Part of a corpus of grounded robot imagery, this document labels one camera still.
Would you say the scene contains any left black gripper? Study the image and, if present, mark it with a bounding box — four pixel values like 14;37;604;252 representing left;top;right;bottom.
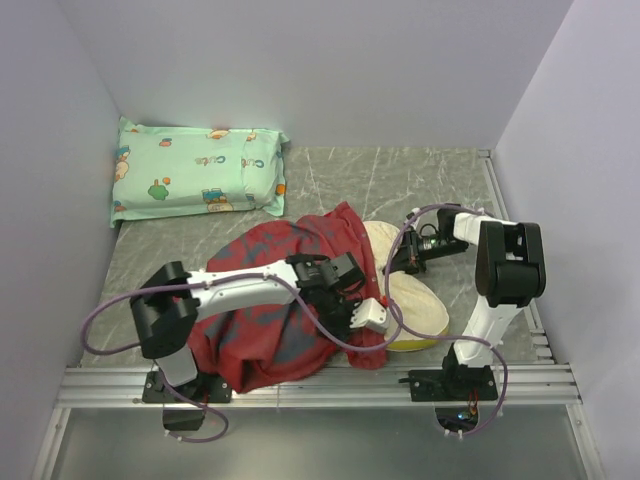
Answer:
315;286;366;347

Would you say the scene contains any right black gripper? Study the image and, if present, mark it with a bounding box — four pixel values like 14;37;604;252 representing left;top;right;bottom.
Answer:
382;229;466;278

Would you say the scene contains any cream yellow foam pillow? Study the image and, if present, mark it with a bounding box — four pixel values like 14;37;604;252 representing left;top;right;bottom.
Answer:
364;221;449;353

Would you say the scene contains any red patterned pillowcase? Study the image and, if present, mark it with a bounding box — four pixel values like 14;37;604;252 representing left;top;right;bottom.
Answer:
188;202;382;393

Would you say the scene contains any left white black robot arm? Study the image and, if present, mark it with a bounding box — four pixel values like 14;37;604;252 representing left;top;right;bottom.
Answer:
129;253;366;402

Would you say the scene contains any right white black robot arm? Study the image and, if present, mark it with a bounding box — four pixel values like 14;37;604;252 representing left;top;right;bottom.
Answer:
383;203;546;400

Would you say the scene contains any mint green cartoon pillow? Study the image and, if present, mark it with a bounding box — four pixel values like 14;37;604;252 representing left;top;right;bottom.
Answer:
110;117;289;226

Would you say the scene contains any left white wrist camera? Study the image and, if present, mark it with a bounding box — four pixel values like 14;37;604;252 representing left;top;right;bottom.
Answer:
349;298;390;334

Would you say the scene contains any aluminium front rail frame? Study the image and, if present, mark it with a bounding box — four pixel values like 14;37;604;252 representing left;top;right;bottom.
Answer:
33;363;604;479

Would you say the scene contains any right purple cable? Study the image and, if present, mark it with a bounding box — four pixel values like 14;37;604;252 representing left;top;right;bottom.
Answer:
381;201;509;439

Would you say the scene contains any purple cable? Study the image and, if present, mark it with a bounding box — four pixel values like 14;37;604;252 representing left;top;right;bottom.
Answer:
80;285;401;443
381;201;509;439

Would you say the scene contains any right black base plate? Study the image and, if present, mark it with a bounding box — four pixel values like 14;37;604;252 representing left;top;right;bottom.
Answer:
399;367;497;434

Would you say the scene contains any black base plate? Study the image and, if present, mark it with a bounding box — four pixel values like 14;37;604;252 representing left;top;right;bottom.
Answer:
140;369;236;435
399;367;497;434

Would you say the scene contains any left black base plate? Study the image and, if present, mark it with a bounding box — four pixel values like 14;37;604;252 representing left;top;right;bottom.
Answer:
140;369;236;435

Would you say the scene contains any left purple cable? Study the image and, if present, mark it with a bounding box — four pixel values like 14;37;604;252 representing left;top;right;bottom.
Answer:
80;285;401;443

